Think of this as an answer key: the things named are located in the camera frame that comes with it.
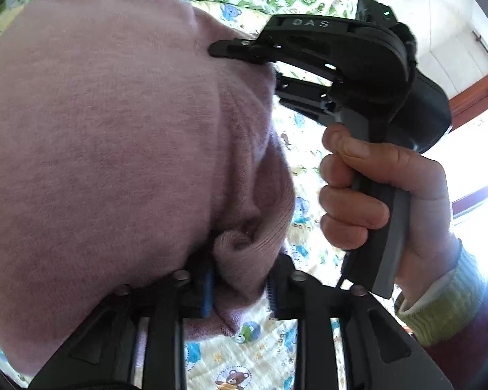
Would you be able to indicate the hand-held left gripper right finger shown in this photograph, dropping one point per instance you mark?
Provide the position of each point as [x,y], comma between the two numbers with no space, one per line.
[272,298]

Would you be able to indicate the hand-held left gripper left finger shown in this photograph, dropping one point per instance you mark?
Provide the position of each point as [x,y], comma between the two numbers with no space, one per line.
[206,294]

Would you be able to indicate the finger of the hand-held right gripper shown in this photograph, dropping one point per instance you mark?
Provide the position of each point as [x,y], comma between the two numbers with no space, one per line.
[236,48]
[305,97]

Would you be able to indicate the purple knit sweater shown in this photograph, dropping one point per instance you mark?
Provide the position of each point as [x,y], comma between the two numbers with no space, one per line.
[105,130]

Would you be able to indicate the person's right forearm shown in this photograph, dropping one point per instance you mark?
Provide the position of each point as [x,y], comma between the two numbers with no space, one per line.
[447,308]

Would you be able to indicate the person's right hand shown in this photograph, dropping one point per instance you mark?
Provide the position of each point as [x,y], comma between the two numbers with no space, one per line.
[427,211]

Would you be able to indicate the yellow cartoon bed sheet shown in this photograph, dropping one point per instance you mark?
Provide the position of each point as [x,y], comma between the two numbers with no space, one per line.
[244,357]

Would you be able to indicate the wooden window frame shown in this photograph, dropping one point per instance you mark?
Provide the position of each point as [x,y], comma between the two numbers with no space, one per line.
[471,89]

